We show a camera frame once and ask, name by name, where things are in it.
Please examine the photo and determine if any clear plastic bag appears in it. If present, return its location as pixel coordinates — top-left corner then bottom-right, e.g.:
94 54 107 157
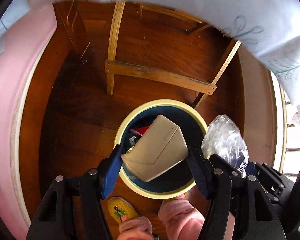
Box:
201 115 249 178

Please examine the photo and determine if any left yellow knitted slipper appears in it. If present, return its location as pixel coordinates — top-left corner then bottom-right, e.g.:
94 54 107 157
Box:
107 197 139 224

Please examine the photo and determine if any wooden folding table frame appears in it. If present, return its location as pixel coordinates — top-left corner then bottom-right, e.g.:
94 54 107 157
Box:
104 1 241 109

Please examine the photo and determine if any crumpled silver foil wrapper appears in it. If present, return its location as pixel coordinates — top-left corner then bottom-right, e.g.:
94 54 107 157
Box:
127 136 137 152

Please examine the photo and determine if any dark wooden cabinet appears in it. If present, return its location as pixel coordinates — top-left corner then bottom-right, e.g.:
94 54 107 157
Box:
53 0 91 64

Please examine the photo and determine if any beige cardboard box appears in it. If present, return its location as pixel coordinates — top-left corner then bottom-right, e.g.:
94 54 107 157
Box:
122 115 189 183

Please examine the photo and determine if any red paper trash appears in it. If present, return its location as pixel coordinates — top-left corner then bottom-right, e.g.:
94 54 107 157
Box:
130 126 149 136

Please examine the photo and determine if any pink bed sheet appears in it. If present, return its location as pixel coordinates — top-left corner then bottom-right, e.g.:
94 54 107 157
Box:
0 4 57 239

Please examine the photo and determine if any round blue trash bin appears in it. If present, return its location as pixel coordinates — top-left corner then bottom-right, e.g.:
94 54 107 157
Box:
114 99 208 199

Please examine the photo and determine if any left pink trouser leg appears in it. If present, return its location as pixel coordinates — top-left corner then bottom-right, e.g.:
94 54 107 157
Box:
117 216 154 240

